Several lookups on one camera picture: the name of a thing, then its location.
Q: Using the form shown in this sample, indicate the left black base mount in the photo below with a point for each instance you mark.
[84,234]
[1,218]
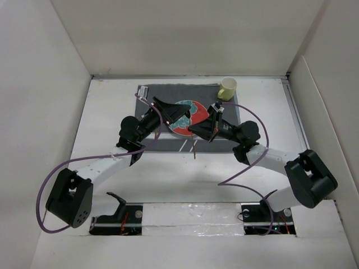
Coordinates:
[125,221]

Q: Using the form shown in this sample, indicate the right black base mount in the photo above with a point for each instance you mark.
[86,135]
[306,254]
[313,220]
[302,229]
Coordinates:
[256,220]

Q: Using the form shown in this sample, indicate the yellow-green mug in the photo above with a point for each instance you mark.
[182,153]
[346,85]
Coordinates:
[228,86]

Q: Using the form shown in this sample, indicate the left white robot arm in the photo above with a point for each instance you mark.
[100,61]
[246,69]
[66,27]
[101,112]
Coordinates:
[71,196]

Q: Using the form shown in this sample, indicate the grey striped cloth placemat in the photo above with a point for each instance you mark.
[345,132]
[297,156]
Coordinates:
[205,94]

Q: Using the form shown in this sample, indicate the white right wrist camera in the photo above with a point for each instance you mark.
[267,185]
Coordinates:
[218,107]

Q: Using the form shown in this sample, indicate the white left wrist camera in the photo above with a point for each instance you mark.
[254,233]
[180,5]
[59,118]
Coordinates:
[143,92]

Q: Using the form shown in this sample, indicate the copper spoon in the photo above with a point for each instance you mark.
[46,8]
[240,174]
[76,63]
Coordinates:
[193,146]

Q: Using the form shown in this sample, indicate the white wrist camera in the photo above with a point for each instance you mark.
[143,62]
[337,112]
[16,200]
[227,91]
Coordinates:
[143,92]
[218,107]

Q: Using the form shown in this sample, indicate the white foam front board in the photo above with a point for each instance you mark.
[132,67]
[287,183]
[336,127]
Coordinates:
[188,224]

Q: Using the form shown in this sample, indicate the red and teal round plate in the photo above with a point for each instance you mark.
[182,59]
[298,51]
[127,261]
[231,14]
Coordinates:
[198,114]

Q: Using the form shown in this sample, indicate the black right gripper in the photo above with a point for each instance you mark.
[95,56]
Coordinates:
[209,128]

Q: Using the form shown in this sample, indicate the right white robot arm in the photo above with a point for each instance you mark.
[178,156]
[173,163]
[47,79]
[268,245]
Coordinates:
[310,181]

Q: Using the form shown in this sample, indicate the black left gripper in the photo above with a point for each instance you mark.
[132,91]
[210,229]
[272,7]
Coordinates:
[171,112]

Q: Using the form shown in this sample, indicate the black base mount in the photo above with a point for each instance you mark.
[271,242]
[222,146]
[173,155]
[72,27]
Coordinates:
[256,220]
[125,221]

